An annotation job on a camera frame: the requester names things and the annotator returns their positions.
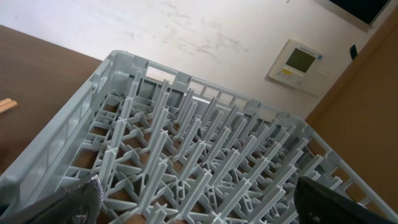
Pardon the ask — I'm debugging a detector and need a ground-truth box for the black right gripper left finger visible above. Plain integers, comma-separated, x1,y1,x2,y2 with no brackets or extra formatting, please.
1,174,103,224

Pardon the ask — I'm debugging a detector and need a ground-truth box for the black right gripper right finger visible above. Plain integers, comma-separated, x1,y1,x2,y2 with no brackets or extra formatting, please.
294,176,394,224

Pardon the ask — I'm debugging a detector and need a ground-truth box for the grey plastic dishwasher rack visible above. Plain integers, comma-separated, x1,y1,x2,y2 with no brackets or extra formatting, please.
1,50,397,223

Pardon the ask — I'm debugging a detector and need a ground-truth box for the right wooden chopstick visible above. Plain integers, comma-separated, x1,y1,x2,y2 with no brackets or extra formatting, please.
0,98,17,113

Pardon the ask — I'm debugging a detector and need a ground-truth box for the white wall control panel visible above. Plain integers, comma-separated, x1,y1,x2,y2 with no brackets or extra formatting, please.
267,39,330,96

